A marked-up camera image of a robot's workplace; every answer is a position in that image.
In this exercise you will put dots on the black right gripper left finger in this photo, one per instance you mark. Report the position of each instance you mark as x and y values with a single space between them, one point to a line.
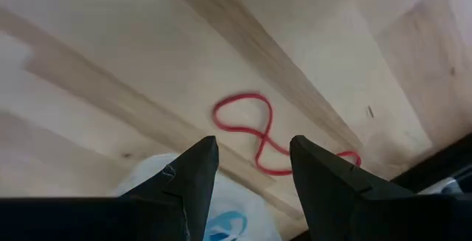
184 189

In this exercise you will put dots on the black aluminium table frame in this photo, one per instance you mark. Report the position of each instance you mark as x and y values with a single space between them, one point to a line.
442 160

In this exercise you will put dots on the blue rubber band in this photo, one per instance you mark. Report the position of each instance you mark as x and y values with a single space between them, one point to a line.
225 219

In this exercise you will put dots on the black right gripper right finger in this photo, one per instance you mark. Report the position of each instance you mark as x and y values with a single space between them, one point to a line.
332 197

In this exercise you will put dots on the red rubber band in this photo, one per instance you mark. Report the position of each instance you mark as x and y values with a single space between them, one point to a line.
263 137

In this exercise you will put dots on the clear plastic basket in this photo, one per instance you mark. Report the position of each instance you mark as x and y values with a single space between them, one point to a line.
236 204

